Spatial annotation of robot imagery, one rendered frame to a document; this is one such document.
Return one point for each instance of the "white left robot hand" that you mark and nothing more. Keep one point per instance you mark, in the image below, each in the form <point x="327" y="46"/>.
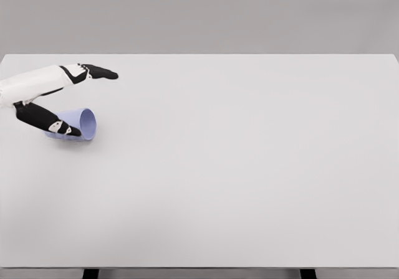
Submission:
<point x="37" y="83"/>

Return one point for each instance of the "light blue plastic cup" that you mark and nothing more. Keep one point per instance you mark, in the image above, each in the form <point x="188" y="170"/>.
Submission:
<point x="88" y="124"/>

